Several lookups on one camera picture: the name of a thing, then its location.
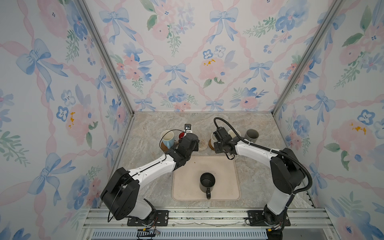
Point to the corner aluminium post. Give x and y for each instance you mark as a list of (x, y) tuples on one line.
[(90, 24), (320, 33)]

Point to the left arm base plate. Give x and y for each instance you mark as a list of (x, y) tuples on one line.
[(157, 218)]

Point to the dark brown round coaster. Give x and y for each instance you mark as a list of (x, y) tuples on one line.
[(164, 147)]

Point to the blue mug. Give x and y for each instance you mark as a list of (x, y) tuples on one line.
[(168, 138)]

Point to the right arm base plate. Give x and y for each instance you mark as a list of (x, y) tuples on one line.
[(261, 218)]

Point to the grey mug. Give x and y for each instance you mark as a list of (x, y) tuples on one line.
[(251, 135)]

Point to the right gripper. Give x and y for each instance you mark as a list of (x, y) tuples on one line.
[(216, 150)]

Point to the right corner aluminium post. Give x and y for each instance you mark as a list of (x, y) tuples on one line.
[(320, 33)]

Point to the beige tray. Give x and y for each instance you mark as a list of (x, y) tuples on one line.
[(186, 181)]

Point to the multicolour woven coaster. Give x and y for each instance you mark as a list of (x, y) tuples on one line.
[(203, 144)]

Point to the left corner aluminium post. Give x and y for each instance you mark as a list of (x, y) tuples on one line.
[(90, 24)]

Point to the black mug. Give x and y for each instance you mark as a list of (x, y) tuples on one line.
[(207, 183)]

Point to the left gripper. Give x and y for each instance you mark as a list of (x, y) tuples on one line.
[(196, 147)]

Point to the aluminium rail frame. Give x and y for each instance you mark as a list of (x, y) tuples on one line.
[(211, 224)]

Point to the white speckled mug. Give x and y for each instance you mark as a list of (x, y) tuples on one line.
[(213, 139)]

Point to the cream white mug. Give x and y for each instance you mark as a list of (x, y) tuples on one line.
[(234, 134)]

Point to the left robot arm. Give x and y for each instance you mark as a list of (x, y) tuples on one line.
[(121, 192)]

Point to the brown wooden round coaster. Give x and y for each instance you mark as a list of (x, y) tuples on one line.
[(210, 146)]

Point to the red inside mug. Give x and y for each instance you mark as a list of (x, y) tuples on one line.
[(181, 135)]

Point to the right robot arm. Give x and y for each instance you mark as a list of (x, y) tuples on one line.
[(287, 174)]

